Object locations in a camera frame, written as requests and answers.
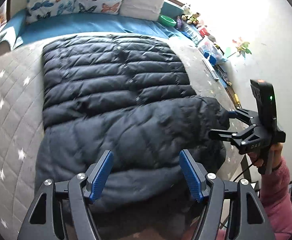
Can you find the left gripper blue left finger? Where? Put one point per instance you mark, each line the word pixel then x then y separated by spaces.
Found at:
pixel 84 189

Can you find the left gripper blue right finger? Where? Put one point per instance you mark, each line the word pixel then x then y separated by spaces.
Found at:
pixel 208 190

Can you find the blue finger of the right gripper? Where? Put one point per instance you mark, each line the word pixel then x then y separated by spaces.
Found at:
pixel 248 117
pixel 235 138

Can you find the black puffer down jacket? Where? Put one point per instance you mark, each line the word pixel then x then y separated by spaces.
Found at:
pixel 131 95

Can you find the pink sleeved right forearm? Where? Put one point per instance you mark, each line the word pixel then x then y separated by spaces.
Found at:
pixel 275 199

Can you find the person right hand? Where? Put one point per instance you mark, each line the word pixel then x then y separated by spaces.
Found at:
pixel 275 149

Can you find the long grey box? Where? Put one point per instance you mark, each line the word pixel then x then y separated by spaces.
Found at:
pixel 211 69

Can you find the clear toy storage bag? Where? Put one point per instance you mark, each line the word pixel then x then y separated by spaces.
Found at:
pixel 211 52

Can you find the red toy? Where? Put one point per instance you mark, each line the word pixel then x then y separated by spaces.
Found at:
pixel 203 32

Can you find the grey star quilted mattress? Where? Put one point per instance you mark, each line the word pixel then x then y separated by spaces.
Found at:
pixel 21 123

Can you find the brown plush toy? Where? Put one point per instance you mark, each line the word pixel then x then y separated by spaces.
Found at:
pixel 193 19

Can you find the blue sofa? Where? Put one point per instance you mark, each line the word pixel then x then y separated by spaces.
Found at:
pixel 42 21

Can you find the green plastic bowl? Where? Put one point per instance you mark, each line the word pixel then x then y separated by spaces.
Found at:
pixel 166 21

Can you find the white plain pillow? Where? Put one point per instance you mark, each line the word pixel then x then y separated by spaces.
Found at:
pixel 141 9

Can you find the paper pinwheel on wall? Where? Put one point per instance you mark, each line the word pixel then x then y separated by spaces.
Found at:
pixel 242 48

